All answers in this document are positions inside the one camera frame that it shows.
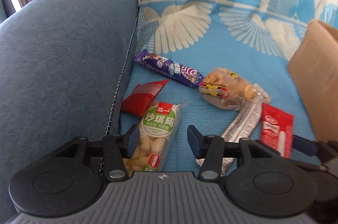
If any silver foil snack packet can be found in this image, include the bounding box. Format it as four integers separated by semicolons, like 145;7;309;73
195;99;264;174

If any green label sachima pack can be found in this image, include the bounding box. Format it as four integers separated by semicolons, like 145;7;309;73
124;101;187;175

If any red spicy strip packet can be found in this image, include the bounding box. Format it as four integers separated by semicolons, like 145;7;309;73
260;103;294;158

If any small red sachet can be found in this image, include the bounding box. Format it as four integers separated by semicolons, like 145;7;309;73
121;80;170;117

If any clear cracker bag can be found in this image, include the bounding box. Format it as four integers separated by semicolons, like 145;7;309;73
199;68;271;111

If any purple candy bar wrapper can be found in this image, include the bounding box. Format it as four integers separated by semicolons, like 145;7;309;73
134;49;204;87

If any brown cardboard box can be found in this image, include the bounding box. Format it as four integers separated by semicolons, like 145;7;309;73
288;19;338;142

